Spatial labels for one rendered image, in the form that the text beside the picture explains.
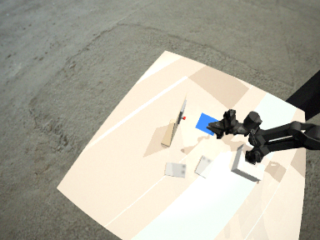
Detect beige flat panel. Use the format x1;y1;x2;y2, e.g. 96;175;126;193
161;92;188;147

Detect blue square marking on table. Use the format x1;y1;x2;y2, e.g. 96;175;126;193
195;112;218;136

